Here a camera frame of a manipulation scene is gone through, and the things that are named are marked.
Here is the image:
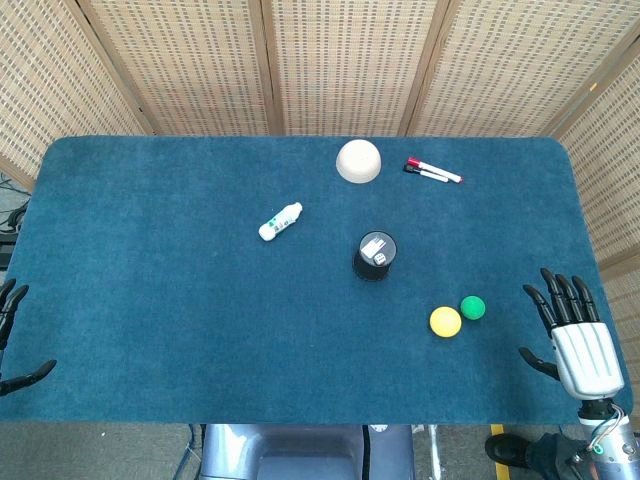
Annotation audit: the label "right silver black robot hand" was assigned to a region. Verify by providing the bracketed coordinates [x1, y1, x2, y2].
[518, 267, 626, 400]

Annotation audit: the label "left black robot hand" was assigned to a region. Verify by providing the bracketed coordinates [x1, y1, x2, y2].
[0, 278, 58, 398]

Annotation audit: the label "black cup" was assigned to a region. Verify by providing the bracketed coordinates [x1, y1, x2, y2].
[352, 229, 400, 282]

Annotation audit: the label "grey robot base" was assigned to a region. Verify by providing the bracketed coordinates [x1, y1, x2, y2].
[199, 423, 416, 480]

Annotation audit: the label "dark trouser leg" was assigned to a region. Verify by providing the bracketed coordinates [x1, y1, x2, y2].
[527, 432, 589, 480]

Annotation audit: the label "green ball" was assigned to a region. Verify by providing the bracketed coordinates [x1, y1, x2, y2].
[459, 295, 487, 321]

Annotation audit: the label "black shoe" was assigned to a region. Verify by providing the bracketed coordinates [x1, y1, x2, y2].
[484, 433, 532, 470]

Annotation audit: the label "yellow ball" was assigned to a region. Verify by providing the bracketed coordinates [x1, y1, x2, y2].
[429, 306, 463, 340]

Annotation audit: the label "blue carpet table cover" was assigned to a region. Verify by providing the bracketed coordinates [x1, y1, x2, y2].
[0, 135, 634, 426]

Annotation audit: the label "red capped white marker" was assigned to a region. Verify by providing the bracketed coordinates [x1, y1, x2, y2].
[406, 157, 464, 184]

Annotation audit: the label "black capped white marker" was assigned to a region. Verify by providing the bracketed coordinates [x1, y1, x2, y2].
[403, 164, 450, 184]

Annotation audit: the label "white plastic bottle green label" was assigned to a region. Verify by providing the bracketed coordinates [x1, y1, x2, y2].
[258, 201, 304, 243]

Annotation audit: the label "beige bowl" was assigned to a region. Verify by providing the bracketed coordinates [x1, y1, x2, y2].
[335, 139, 383, 184]

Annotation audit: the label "wicker folding screen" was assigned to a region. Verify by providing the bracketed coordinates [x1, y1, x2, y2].
[0, 0, 640, 351]

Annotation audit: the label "black floor cables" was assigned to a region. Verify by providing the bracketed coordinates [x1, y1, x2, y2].
[0, 172, 32, 257]

